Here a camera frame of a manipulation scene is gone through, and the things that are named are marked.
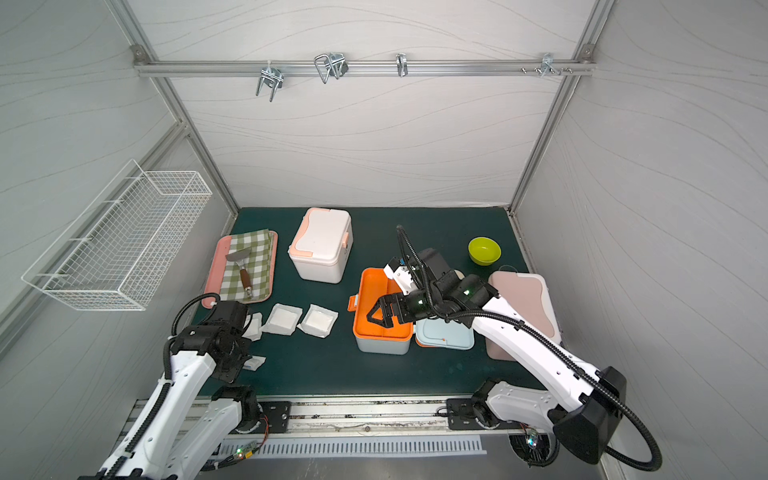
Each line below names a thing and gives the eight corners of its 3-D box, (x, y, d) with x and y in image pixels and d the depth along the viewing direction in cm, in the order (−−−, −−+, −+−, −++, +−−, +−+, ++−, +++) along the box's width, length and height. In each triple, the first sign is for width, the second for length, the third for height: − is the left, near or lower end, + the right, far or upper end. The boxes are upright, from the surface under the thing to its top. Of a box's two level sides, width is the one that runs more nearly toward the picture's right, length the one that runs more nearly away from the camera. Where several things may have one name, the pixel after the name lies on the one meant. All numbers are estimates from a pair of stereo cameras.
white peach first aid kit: (296, 282, 99) (284, 258, 88) (308, 233, 113) (299, 207, 102) (349, 283, 100) (344, 258, 89) (354, 234, 114) (350, 207, 103)
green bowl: (468, 269, 105) (472, 260, 101) (464, 245, 112) (467, 236, 108) (499, 269, 105) (504, 260, 101) (493, 245, 112) (497, 236, 108)
